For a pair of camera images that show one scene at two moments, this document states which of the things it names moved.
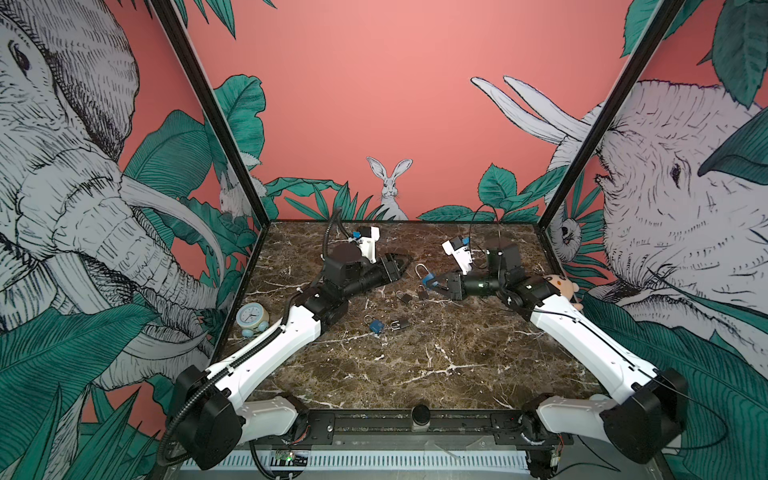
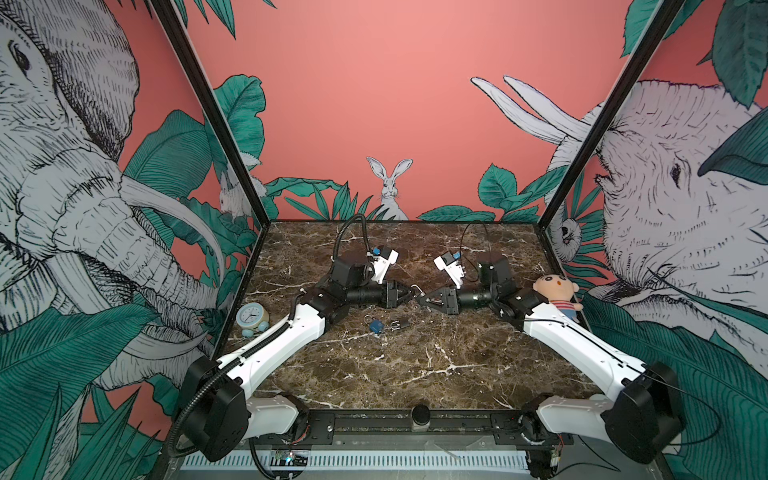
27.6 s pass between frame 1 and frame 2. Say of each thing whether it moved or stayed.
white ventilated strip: stayed
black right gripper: moved
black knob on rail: stayed
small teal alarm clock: stayed
